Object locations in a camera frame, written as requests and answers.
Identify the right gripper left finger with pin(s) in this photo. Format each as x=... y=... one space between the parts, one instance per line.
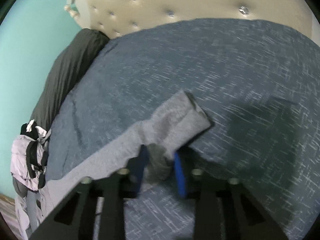
x=96 y=207

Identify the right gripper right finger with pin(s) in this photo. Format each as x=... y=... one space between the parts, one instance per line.
x=224 y=208

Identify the grey knit sweater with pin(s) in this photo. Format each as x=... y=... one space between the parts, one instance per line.
x=77 y=150

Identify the lavender and black jacket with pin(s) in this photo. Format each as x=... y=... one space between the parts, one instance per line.
x=29 y=156

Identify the blue bed cover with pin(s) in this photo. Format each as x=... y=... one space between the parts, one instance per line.
x=257 y=80

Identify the dark grey long pillow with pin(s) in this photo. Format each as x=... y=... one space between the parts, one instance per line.
x=67 y=70

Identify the cream tufted headboard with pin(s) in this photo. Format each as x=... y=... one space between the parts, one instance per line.
x=120 y=17

